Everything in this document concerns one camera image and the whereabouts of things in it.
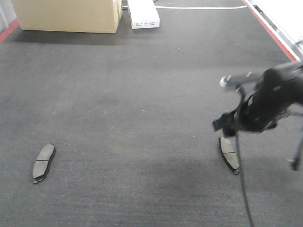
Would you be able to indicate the large cardboard box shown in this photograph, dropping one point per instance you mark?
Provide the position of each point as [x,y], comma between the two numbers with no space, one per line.
[85,16]

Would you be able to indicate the black conveyor belt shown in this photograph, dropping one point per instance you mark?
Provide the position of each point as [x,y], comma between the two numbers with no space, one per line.
[134,144]

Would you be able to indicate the grey brake pad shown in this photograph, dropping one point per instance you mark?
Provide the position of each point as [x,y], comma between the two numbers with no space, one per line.
[228,154]
[42,162]

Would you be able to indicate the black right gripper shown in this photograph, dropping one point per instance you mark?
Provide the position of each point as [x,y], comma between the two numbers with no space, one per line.
[276,89]

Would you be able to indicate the white long carton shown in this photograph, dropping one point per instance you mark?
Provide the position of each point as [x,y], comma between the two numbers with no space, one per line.
[143,14]

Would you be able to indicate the red conveyor frame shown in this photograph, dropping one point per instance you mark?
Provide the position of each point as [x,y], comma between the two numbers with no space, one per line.
[211,32]

